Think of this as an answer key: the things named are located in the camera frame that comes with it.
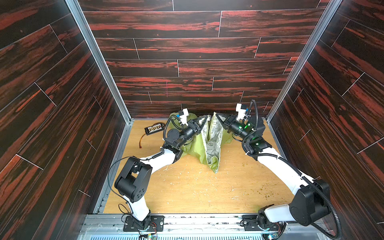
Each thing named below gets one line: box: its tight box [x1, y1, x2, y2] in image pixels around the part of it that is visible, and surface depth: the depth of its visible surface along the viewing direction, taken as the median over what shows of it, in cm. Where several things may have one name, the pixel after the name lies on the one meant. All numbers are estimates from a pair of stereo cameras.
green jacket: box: [180, 112, 233, 174], surface depth 84 cm
